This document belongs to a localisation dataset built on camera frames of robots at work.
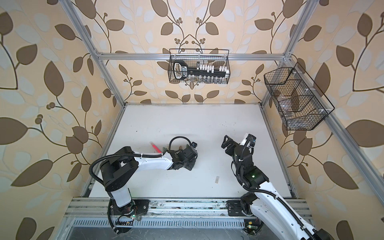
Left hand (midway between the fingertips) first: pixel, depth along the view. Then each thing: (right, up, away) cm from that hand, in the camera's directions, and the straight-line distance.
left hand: (190, 159), depth 90 cm
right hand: (+22, +13, -12) cm, 28 cm away
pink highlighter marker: (-22, +6, +6) cm, 24 cm away
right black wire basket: (+56, +30, -16) cm, 65 cm away
